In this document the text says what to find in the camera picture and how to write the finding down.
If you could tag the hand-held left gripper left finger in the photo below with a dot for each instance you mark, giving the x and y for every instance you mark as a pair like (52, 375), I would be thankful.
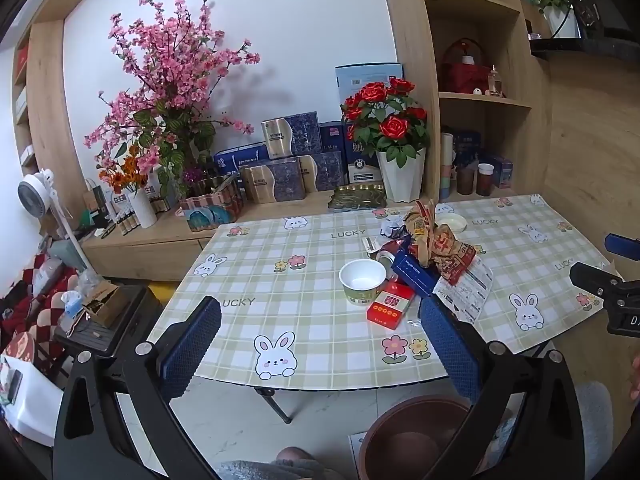
(192, 345)

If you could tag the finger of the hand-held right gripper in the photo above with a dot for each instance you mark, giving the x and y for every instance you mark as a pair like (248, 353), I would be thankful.
(622, 247)
(592, 280)

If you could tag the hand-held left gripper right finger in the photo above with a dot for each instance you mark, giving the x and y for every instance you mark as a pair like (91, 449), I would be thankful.
(450, 350)

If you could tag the white printed plastic wrapper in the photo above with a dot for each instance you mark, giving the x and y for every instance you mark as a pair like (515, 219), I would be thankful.
(467, 292)

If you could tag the red cigarette pack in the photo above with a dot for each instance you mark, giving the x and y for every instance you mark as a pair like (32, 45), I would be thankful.
(387, 307)

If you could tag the blue rectangular pack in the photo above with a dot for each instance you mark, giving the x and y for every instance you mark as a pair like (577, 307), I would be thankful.
(412, 272)

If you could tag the red snack wrapper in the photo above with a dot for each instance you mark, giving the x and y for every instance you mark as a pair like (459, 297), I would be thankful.
(452, 260)

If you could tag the brown plastic bin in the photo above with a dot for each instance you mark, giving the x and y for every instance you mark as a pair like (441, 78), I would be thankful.
(400, 440)

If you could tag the paper cup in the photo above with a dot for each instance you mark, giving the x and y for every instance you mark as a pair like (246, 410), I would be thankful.
(362, 277)

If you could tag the red drink can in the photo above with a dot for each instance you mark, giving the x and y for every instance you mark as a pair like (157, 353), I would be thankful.
(392, 249)

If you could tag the brown snack wrapper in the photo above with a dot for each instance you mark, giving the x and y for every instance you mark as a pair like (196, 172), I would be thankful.
(417, 232)

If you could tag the white round lid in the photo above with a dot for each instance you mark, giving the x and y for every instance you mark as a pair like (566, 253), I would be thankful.
(450, 222)

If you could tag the grey wrapper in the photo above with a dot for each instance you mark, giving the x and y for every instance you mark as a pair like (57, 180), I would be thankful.
(392, 226)

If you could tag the yellow plastic stool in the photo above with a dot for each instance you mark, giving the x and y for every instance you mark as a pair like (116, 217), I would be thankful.
(162, 290)

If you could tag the black hard case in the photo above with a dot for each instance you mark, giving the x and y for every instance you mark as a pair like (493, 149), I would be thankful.
(135, 315)

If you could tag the cardboard box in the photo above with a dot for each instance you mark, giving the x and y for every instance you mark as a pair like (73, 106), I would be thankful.
(105, 307)

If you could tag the wooden shelf cabinet unit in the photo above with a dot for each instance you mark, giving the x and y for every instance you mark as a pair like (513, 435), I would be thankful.
(150, 255)

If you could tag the person's right leg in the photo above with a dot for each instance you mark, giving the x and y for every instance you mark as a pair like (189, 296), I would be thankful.
(595, 425)

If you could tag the person's leg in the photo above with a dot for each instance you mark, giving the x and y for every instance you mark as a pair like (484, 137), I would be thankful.
(280, 471)
(595, 425)

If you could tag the white leaflet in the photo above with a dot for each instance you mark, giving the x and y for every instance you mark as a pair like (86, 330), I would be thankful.
(356, 447)

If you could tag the small blue box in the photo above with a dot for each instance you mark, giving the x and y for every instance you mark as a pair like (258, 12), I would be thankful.
(504, 172)

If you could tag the row of small dark bottles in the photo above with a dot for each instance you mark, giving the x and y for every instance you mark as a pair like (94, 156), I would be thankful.
(125, 222)

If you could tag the orange flowers in white vase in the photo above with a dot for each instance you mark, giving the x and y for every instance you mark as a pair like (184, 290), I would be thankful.
(142, 210)

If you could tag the striped woven basket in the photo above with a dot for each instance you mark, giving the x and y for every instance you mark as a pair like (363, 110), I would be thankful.
(220, 200)

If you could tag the person's left leg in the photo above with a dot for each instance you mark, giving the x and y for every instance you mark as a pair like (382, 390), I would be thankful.
(280, 471)

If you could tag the red checkered blanket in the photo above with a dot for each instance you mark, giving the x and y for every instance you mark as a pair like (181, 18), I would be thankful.
(35, 320)

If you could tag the brown plastic cup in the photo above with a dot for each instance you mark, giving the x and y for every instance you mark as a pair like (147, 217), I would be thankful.
(465, 181)

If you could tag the purple flower bunch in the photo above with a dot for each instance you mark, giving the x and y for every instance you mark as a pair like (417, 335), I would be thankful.
(194, 176)

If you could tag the brown paper bag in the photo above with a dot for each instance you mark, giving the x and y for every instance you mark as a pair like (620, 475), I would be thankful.
(94, 207)

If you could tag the white paper sheet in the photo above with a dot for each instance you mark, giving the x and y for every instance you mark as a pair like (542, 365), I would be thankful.
(35, 410)

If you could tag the green gold leaf tray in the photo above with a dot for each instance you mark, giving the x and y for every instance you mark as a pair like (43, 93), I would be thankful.
(357, 200)

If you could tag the red roses in white pot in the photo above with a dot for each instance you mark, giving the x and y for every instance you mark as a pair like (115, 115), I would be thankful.
(400, 177)

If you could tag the stack of pastel cups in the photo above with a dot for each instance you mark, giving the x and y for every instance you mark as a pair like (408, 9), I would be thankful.
(447, 170)

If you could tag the gold and blue gift box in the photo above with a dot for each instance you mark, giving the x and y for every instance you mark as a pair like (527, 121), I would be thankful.
(272, 182)
(325, 170)
(290, 135)

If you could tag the blue printed box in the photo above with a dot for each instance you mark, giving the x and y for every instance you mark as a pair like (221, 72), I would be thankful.
(469, 145)

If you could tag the glass perfume bottle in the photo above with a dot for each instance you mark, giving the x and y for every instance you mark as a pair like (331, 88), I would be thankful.
(495, 84)

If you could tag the black monitor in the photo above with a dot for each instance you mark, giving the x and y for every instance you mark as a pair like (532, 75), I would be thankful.
(610, 35)

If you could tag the white standing fan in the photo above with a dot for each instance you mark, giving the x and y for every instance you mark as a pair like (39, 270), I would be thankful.
(35, 192)

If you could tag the pink flower plant white pot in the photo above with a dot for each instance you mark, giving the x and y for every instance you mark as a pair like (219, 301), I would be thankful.
(560, 22)

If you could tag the red gift basket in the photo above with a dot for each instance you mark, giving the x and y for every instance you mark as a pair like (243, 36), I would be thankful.
(465, 72)

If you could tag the dark blue box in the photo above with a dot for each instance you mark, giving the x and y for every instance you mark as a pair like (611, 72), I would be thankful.
(331, 135)

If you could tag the pink artificial blossom arrangement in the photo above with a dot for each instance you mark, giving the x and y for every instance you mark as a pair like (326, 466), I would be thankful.
(170, 60)

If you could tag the light blue flat box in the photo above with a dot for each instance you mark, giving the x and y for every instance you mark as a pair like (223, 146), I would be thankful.
(360, 77)

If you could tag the black folding table frame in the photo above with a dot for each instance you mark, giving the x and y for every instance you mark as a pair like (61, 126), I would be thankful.
(272, 402)

